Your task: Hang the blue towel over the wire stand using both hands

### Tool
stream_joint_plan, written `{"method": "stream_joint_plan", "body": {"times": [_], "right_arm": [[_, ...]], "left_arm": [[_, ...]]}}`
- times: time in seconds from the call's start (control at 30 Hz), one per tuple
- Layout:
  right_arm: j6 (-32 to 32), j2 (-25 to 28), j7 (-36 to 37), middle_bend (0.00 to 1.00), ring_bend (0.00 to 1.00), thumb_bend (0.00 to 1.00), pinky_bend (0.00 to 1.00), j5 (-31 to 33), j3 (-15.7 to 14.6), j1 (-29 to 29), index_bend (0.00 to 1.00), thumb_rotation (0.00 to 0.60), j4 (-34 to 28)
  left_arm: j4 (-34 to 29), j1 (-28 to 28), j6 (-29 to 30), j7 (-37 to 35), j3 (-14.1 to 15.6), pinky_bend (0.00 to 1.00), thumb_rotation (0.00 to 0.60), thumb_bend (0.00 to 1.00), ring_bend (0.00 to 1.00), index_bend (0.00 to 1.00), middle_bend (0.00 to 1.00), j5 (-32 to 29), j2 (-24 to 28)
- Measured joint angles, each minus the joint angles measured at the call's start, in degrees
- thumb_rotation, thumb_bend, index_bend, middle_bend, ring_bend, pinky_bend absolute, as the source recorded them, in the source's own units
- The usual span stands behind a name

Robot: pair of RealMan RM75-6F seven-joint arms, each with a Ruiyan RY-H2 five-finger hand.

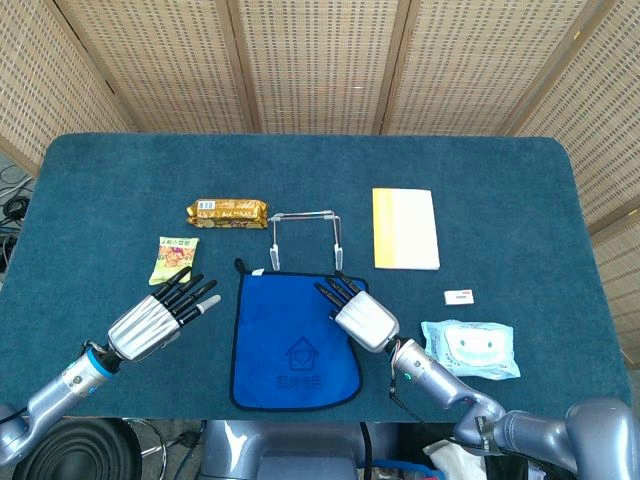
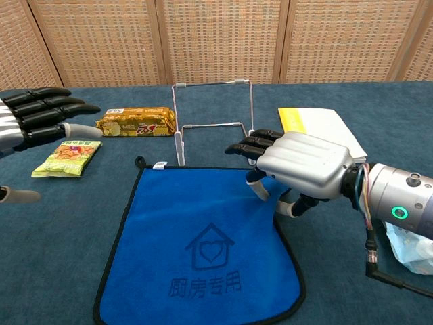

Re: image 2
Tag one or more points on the blue towel with house print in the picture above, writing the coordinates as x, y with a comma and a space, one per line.
186, 220

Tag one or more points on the yellow and white book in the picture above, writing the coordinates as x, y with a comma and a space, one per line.
324, 122

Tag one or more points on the blue carpet table cover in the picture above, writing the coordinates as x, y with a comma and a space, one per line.
50, 254

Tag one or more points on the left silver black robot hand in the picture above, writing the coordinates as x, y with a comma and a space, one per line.
34, 115

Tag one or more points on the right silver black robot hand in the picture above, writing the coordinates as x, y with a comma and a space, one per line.
304, 162

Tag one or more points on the light blue wet wipes pack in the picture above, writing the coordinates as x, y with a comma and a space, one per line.
409, 250

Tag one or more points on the gold biscuit package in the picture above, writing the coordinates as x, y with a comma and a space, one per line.
135, 122

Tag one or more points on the green snack bag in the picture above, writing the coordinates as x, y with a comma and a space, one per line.
67, 159

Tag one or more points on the bamboo folding screen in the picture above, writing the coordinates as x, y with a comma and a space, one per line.
216, 40

